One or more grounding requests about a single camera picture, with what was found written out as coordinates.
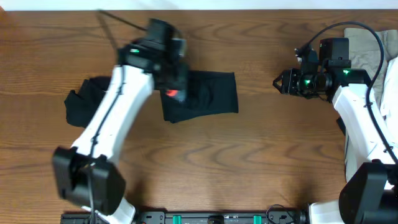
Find black leggings with grey waistband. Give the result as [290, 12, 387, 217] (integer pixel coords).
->
[160, 71, 239, 123]

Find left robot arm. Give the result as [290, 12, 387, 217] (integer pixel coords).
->
[52, 19, 188, 223]

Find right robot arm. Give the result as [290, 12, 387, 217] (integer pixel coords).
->
[273, 38, 397, 223]

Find beige folded garment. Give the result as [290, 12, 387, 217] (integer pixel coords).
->
[335, 27, 398, 184]

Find folded black shirt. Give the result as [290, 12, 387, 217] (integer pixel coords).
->
[64, 77, 111, 128]

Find white garment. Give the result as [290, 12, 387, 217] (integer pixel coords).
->
[380, 58, 398, 146]

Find right black cable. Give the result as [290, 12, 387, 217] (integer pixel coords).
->
[295, 21, 398, 166]

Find black cable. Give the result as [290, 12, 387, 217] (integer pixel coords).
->
[86, 9, 147, 224]
[295, 21, 398, 166]

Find left black cable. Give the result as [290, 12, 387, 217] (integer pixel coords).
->
[86, 9, 147, 224]

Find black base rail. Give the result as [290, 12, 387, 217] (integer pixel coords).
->
[60, 203, 312, 224]

